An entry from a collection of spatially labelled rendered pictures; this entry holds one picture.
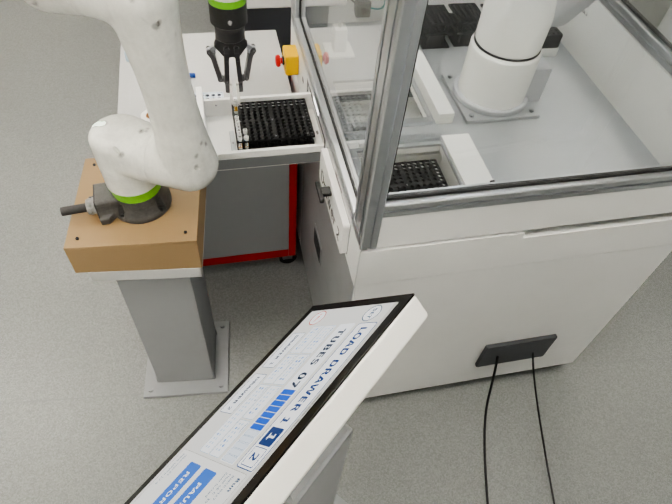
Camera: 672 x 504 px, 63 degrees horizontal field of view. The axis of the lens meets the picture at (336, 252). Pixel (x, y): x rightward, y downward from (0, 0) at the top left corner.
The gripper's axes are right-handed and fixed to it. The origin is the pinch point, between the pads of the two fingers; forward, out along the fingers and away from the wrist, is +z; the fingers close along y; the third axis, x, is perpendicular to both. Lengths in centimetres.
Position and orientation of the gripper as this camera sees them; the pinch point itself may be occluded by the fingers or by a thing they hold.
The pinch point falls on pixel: (234, 91)
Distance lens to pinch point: 162.5
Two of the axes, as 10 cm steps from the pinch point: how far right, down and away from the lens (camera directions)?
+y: -9.8, 1.1, -1.9
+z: -0.8, 6.2, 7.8
